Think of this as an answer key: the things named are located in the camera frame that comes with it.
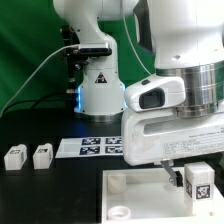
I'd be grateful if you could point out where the black cable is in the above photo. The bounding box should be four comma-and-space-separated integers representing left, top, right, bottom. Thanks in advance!
0, 93, 69, 118

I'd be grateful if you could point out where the black camera stand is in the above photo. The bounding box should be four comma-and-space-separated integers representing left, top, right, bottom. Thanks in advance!
60, 25, 87, 112

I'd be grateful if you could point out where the white square tabletop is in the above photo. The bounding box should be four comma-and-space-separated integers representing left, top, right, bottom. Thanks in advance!
101, 167, 224, 224

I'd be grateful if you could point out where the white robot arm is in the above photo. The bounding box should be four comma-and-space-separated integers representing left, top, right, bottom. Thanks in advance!
53, 0, 224, 166

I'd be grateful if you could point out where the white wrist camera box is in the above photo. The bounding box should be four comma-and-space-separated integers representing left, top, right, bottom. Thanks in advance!
125, 75, 186, 112

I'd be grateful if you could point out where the white sheet with tags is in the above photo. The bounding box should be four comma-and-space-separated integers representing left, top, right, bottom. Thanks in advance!
56, 136, 123, 158

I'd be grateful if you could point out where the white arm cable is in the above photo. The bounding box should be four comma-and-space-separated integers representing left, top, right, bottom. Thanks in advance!
120, 9, 153, 76

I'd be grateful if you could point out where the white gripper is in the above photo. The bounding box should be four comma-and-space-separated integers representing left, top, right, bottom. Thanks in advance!
121, 109, 224, 187

